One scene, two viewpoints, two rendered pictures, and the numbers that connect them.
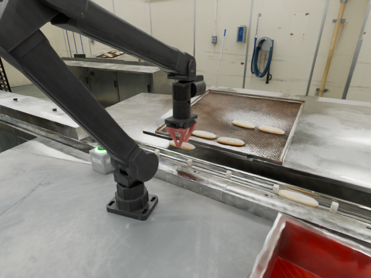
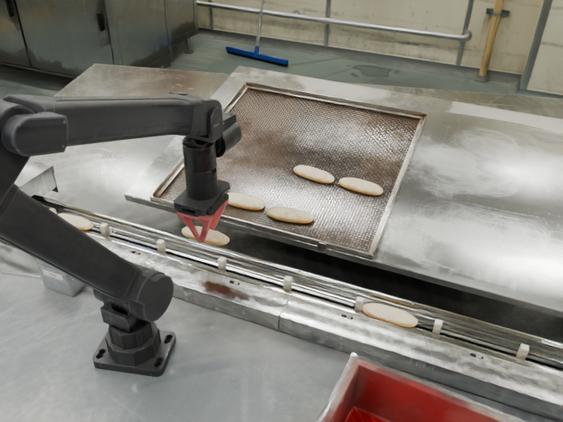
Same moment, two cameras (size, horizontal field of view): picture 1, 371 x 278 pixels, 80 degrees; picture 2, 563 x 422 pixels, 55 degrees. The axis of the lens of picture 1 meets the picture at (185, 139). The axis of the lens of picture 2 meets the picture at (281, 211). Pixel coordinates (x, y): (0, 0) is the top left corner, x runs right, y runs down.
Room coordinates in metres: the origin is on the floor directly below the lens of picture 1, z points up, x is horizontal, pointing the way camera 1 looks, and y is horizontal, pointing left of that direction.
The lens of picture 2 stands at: (-0.17, 0.01, 1.56)
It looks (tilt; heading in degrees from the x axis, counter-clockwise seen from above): 35 degrees down; 350
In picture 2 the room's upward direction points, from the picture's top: 1 degrees clockwise
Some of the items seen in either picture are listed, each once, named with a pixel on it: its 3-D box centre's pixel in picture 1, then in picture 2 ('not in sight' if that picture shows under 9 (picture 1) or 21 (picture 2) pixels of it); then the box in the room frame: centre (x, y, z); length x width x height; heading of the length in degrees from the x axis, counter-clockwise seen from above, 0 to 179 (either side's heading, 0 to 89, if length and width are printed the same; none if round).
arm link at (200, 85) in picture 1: (187, 79); (209, 126); (0.71, -0.01, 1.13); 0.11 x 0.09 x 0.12; 144
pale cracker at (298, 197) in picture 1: (297, 197); (389, 313); (0.48, -0.30, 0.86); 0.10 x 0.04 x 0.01; 58
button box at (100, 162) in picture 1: (106, 162); (69, 272); (0.69, 0.28, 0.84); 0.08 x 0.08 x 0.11; 58
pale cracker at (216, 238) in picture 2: (181, 144); (205, 234); (0.67, 0.01, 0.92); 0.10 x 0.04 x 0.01; 58
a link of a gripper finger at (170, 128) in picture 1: (180, 132); (202, 217); (0.67, 0.02, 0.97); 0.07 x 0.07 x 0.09; 58
